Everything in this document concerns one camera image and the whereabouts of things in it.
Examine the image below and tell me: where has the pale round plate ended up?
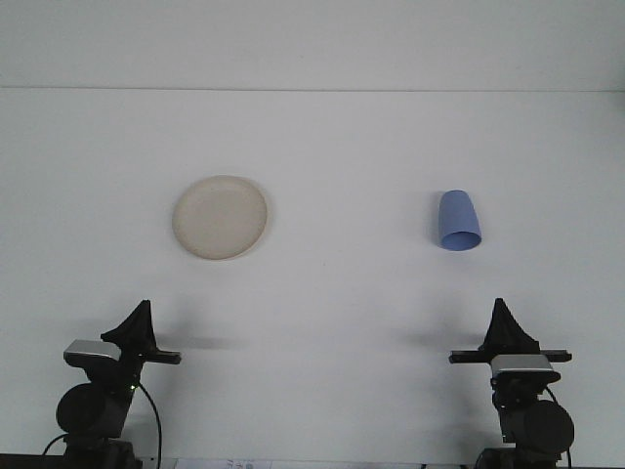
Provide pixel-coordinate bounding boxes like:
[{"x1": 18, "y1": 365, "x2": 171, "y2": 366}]
[{"x1": 170, "y1": 174, "x2": 271, "y2": 262}]

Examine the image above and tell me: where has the long black arm cable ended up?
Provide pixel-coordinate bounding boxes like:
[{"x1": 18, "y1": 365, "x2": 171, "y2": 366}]
[{"x1": 134, "y1": 383, "x2": 164, "y2": 465}]

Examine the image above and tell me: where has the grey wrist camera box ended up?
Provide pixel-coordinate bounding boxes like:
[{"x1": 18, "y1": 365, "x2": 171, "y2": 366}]
[
  {"x1": 62, "y1": 339, "x2": 123, "y2": 366},
  {"x1": 489, "y1": 354, "x2": 562, "y2": 383}
]

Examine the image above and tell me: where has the pale blue cup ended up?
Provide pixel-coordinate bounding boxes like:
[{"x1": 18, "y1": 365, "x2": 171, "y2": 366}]
[{"x1": 437, "y1": 189, "x2": 484, "y2": 253}]

